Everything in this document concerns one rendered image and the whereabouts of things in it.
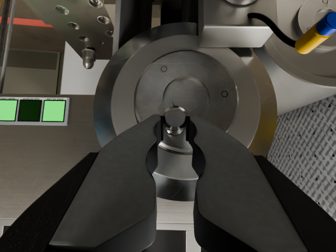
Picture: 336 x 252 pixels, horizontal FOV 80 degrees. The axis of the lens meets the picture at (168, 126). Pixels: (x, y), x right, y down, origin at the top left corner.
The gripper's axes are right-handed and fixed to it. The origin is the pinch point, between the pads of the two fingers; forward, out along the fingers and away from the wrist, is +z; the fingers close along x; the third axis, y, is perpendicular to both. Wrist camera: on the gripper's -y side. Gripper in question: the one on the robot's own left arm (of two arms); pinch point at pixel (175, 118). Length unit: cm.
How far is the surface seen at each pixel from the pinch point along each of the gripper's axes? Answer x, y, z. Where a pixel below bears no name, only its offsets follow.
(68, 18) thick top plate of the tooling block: -20.5, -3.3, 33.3
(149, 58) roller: -2.0, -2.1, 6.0
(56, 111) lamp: -28.6, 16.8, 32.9
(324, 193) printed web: 18.3, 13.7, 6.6
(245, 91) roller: 5.4, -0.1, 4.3
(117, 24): -5.2, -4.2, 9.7
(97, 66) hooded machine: -73, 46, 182
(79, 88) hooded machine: -87, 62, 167
